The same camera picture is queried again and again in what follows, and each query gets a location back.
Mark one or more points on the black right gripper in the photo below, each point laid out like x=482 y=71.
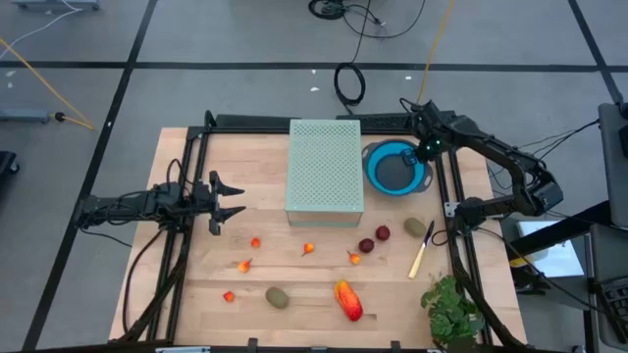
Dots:
x=428 y=147

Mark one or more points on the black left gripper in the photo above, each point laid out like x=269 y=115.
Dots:
x=201 y=198

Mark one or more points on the blue collapsible colander bowl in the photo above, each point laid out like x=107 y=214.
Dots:
x=378 y=171

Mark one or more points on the small orange red fruit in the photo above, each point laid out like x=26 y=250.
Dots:
x=354 y=258
x=308 y=248
x=255 y=242
x=244 y=266
x=228 y=296

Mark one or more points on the brown kiwi fruit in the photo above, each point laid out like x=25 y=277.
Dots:
x=277 y=297
x=415 y=227

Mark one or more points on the dark red round fruit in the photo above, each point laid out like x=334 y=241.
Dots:
x=366 y=245
x=382 y=233

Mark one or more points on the red orange mango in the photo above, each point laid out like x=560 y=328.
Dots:
x=349 y=301

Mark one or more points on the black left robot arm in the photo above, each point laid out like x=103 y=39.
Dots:
x=122 y=203

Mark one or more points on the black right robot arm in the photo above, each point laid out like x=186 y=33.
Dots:
x=490 y=142

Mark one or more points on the black perforated tray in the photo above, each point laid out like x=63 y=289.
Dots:
x=378 y=121

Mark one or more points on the silver mounting plate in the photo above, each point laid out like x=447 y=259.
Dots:
x=449 y=208

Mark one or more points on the pale green perforated box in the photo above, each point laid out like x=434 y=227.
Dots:
x=324 y=196

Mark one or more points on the green leafy herb bunch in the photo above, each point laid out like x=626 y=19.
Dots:
x=451 y=314

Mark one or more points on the white panel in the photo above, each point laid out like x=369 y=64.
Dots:
x=554 y=260

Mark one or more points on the black diagonal beam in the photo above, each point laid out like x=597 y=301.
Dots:
x=591 y=214

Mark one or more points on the grey cabinet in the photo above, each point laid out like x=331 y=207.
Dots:
x=613 y=162

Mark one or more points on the grey stand foot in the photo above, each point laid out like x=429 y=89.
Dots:
x=54 y=5
x=24 y=115

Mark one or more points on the grey desk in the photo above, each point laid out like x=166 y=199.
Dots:
x=608 y=255

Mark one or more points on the black caster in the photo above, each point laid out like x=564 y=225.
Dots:
x=6 y=162

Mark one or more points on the black keyboard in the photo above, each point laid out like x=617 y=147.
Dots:
x=618 y=299

